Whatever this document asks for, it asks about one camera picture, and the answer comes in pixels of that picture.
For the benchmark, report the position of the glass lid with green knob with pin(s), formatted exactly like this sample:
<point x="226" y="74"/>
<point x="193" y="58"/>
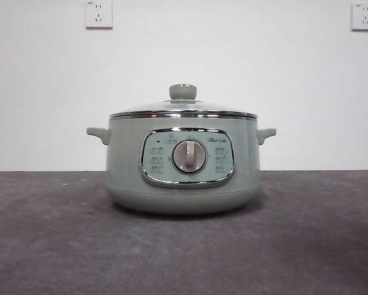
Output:
<point x="182" y="91"/>

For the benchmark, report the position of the sage green electric cooking pot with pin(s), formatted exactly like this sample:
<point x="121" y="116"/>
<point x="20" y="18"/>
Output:
<point x="125" y="172"/>

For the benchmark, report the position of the white wall socket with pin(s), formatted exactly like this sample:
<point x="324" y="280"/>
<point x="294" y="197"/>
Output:
<point x="99" y="14"/>
<point x="364" y="17"/>

